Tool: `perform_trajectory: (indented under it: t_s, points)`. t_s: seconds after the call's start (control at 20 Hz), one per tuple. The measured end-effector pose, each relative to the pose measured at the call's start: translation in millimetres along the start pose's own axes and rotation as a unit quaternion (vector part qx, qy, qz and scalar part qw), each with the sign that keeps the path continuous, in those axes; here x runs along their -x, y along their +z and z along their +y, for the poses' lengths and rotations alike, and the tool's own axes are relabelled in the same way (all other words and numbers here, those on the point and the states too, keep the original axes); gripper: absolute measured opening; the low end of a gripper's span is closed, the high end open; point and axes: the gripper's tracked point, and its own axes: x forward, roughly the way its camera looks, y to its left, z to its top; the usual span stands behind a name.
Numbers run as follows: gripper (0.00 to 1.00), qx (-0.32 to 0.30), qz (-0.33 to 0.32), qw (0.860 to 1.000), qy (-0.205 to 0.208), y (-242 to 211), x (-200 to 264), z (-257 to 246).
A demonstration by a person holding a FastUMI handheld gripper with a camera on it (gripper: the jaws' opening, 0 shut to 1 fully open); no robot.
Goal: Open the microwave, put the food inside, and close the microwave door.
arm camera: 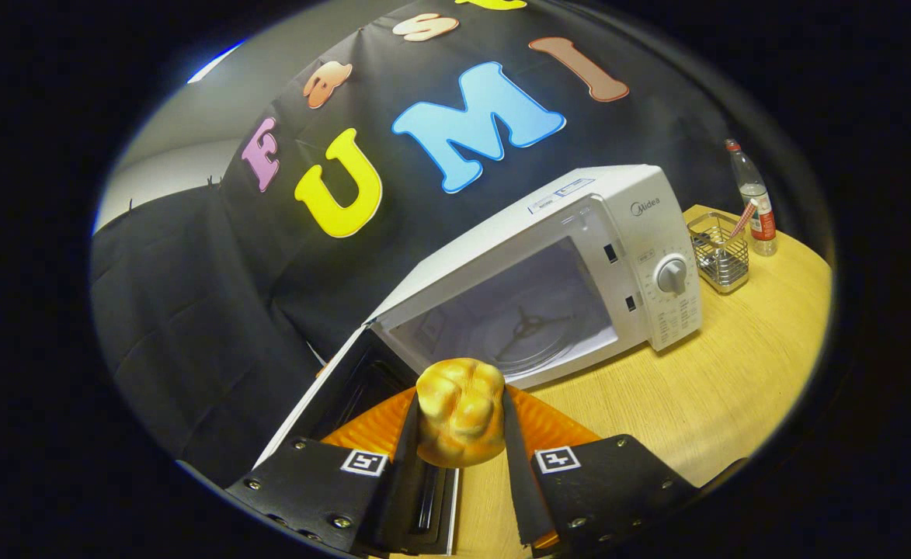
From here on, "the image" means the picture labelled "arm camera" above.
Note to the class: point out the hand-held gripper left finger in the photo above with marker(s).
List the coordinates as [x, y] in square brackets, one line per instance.
[402, 497]

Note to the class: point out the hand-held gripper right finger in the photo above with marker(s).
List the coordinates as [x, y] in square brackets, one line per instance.
[519, 481]

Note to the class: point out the golden bread roll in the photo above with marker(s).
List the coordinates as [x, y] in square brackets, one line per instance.
[459, 411]

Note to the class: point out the white microwave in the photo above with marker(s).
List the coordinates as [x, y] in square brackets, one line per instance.
[626, 233]

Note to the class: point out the black backdrop cloth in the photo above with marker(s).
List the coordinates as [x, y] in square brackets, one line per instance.
[191, 310]

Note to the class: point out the red striped stick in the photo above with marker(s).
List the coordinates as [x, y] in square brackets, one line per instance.
[742, 221]

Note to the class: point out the clear bottle red label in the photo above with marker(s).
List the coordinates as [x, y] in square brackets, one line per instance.
[758, 210]

